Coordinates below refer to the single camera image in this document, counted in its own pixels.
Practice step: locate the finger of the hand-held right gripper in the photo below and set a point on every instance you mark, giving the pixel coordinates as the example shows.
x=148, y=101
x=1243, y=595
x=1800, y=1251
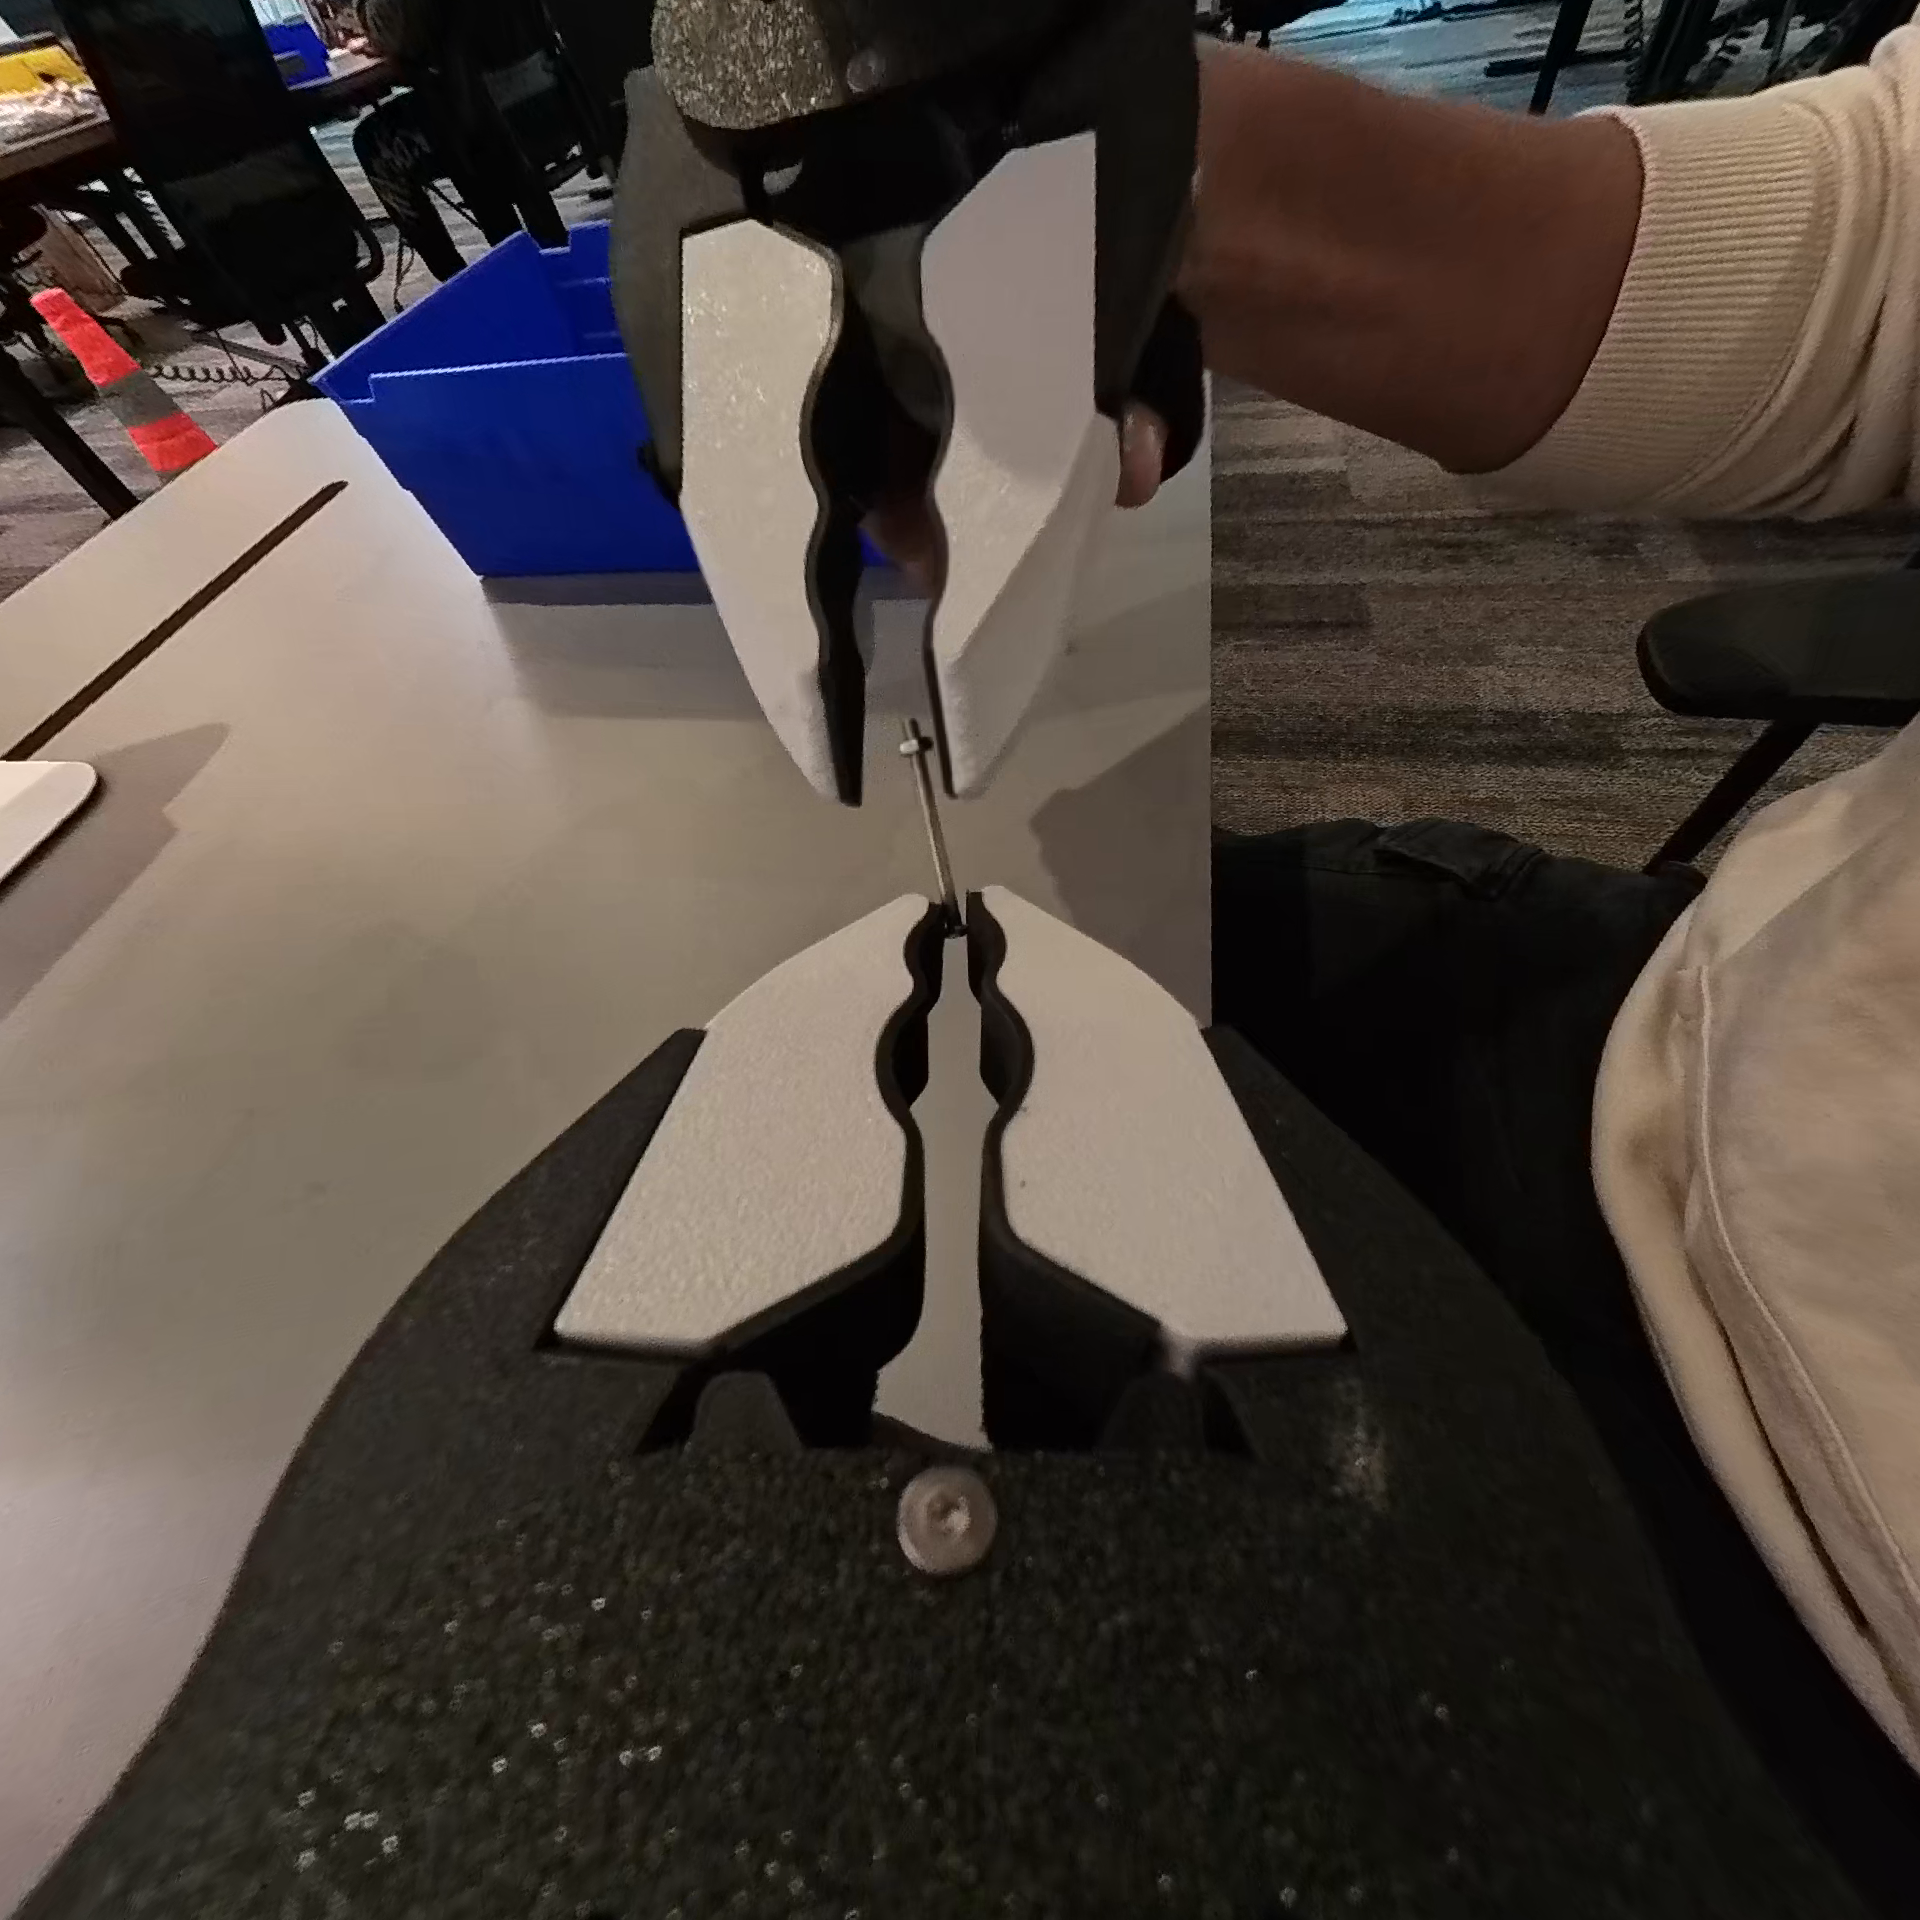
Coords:
x=1020, y=451
x=750, y=451

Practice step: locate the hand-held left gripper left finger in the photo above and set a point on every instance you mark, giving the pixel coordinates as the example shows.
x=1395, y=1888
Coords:
x=750, y=1170

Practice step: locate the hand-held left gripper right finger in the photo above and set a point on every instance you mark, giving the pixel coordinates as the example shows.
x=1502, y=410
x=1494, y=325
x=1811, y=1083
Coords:
x=1162, y=1170

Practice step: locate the long metal bolt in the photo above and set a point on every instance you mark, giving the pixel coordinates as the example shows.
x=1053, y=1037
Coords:
x=930, y=819

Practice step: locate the person's right forearm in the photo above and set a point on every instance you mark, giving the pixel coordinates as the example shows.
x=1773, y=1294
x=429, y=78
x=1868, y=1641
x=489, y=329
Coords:
x=1500, y=271

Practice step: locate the person's right hand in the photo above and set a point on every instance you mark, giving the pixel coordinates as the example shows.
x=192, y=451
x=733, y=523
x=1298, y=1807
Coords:
x=1259, y=224

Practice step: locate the blue plastic shelf bin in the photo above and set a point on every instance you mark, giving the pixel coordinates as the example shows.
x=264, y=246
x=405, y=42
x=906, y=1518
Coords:
x=510, y=451

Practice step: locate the person's cream sweater torso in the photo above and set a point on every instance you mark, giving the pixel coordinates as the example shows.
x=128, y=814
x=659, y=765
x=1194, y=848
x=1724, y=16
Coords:
x=1786, y=1201

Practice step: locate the orange traffic cone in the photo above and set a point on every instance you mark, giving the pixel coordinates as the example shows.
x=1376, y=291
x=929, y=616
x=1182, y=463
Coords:
x=128, y=390

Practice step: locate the wooden office desk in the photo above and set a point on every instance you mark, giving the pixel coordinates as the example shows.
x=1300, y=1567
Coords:
x=43, y=149

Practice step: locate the white metal display stand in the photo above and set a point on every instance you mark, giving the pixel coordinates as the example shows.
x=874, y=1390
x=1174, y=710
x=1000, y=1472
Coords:
x=37, y=803

